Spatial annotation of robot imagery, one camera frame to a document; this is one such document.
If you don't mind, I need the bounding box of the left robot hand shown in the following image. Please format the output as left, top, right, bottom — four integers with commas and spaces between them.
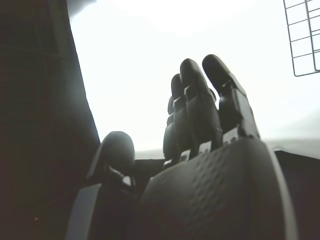
65, 54, 300, 240

